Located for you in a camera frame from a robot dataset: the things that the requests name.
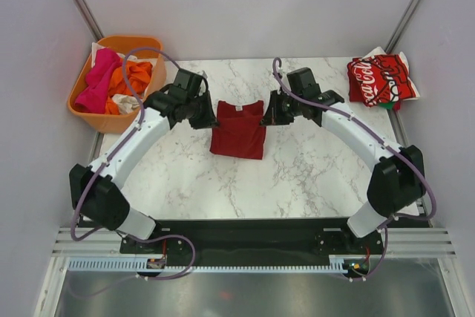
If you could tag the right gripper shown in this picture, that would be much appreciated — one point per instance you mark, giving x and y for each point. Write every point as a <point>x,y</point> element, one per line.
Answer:
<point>273,116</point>

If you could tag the red coca cola t shirt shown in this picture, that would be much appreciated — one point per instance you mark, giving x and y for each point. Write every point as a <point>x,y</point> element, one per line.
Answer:
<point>359,92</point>

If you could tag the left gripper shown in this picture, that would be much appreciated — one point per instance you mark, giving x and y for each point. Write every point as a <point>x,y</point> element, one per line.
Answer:
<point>209,119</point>

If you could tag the white t shirt in basket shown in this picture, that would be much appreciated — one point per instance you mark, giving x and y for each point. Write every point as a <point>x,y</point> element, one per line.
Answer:
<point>95,47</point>

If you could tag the orange t shirt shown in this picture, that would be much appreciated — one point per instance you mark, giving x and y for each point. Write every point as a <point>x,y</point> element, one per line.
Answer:
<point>120,99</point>

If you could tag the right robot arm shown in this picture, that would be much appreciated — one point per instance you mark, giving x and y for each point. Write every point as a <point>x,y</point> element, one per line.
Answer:
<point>397,172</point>

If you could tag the pink t shirt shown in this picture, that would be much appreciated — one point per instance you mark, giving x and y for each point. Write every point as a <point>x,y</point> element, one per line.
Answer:
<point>93,99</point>

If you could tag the dark red t shirt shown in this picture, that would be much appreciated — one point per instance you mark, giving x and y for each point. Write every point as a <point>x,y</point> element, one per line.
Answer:
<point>239,133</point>

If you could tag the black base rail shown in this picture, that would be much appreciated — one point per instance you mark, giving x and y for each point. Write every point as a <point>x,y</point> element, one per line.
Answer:
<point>254,242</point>

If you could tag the aluminium frame profile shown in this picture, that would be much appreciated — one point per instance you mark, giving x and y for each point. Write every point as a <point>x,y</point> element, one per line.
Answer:
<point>403,243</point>

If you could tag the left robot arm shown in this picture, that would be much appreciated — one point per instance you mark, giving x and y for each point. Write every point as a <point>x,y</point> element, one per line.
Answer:
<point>96,189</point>

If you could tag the white slotted cable duct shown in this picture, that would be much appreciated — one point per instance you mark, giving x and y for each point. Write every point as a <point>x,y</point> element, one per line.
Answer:
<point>148,265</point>

